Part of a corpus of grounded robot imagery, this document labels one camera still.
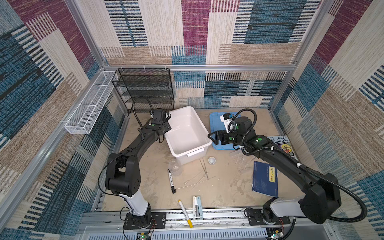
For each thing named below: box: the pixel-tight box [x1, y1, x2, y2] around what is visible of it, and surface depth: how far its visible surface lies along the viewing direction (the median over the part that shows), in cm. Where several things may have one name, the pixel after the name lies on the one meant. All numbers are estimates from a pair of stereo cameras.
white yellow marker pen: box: [178, 199, 194, 228], surface depth 76 cm
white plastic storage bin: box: [164, 106, 213, 166], surface depth 97 cm
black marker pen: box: [167, 168, 177, 194], surface depth 85 cm
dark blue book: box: [252, 161, 279, 198], surface depth 85 cm
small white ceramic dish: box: [208, 156, 216, 165], surface depth 93 cm
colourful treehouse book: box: [267, 135, 299, 162], surface depth 100 cm
